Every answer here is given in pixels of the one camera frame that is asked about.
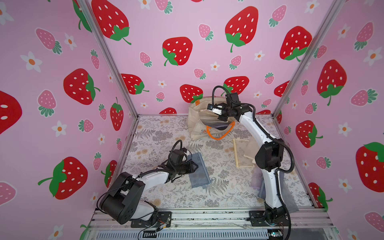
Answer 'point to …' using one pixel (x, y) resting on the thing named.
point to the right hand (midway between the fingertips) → (214, 110)
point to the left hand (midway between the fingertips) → (197, 166)
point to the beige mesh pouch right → (238, 147)
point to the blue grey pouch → (200, 177)
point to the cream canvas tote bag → (203, 122)
